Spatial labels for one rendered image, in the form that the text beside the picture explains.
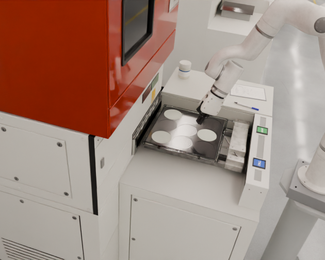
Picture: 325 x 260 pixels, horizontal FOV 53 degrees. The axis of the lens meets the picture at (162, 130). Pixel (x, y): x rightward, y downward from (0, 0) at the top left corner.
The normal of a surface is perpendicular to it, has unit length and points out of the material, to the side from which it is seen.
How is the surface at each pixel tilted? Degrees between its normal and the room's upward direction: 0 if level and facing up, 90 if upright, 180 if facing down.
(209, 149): 0
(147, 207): 90
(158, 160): 0
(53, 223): 90
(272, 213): 0
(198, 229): 90
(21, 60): 90
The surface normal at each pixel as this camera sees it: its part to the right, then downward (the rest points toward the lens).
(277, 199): 0.08, -0.80
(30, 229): -0.29, 0.55
